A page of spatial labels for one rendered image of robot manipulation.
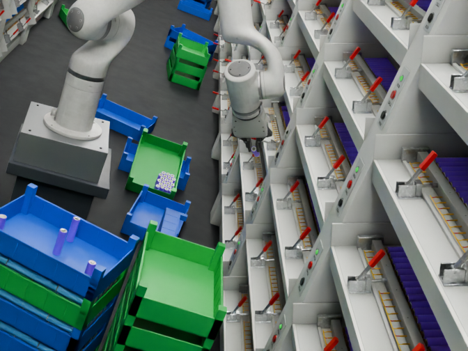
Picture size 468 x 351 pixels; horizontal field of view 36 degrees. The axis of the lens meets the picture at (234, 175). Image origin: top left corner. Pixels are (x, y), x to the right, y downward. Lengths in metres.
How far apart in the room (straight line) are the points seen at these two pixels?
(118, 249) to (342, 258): 0.59
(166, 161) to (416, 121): 1.93
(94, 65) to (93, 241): 0.71
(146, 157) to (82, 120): 0.84
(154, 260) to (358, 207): 0.60
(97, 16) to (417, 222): 1.32
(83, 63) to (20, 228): 0.71
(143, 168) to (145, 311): 1.57
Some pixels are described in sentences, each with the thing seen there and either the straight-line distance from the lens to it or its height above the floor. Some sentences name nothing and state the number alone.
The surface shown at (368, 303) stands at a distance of 1.30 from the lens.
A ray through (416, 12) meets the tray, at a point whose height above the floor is 1.17.
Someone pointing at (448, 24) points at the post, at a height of 1.21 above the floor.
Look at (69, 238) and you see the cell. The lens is 1.78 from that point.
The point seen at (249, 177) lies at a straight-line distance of 2.65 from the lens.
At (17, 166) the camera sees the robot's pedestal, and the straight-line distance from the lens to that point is 2.34.
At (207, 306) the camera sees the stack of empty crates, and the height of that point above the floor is 0.40.
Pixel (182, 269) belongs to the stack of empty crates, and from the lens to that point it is 1.83.
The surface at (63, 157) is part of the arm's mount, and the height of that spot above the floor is 0.34.
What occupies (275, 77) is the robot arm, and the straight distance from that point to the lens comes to 1.95.
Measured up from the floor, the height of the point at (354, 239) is 0.76.
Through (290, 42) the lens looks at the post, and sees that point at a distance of 2.75.
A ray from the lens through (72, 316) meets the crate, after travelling 1.66.
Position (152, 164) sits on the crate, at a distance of 3.15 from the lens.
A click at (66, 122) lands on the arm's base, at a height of 0.42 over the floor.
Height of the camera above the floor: 1.32
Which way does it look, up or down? 22 degrees down
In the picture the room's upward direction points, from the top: 23 degrees clockwise
